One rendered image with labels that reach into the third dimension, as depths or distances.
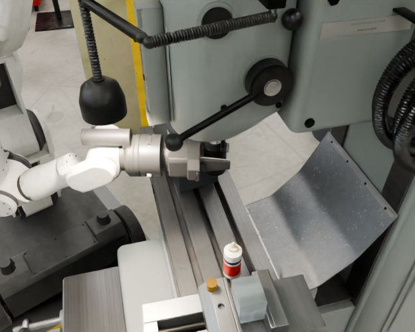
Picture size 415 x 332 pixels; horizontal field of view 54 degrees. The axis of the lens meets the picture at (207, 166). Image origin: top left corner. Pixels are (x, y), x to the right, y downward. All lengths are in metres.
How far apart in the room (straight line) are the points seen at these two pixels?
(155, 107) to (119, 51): 1.87
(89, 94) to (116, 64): 1.99
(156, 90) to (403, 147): 0.39
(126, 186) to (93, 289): 1.43
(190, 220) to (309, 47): 0.61
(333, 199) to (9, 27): 0.82
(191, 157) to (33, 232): 1.00
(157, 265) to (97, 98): 0.62
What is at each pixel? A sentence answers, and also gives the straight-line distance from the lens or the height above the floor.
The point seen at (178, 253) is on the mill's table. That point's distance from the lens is 1.03.
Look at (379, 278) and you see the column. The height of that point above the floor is 0.89.
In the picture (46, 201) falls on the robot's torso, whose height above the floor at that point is 0.68.
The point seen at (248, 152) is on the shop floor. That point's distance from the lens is 2.82.
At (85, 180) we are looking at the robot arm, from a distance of 0.86.
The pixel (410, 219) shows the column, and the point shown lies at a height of 1.11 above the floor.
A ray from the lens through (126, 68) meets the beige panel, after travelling 2.64.
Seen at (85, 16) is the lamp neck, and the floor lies 1.56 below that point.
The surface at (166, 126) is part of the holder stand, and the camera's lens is 1.10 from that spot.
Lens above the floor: 1.77
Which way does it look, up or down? 41 degrees down
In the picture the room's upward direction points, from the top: straight up
